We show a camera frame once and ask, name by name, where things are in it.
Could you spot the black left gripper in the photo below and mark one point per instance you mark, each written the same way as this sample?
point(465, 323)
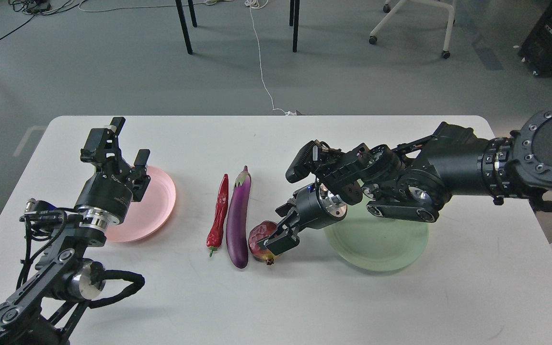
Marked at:
point(115, 184)

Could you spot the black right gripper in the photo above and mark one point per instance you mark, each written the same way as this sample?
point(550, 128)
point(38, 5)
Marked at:
point(310, 207)

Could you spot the red pomegranate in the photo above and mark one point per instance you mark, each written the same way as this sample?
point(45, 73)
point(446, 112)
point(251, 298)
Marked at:
point(256, 240)

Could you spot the purple eggplant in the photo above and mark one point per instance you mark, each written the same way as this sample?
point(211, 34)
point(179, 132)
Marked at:
point(236, 226)

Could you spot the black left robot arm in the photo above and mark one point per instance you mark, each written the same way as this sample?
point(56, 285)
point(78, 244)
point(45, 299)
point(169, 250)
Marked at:
point(57, 284)

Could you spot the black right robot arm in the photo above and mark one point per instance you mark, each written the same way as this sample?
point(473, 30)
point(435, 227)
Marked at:
point(413, 181)

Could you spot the pink plate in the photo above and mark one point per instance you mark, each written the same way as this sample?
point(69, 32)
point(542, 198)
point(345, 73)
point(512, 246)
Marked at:
point(145, 218)

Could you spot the red chili pepper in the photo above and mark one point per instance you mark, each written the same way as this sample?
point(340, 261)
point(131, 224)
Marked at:
point(215, 236)

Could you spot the green plate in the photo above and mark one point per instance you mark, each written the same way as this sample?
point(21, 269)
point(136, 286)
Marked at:
point(377, 244)

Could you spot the white chair base with wheels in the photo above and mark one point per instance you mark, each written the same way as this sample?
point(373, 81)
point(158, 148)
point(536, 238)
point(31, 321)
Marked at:
point(395, 9)

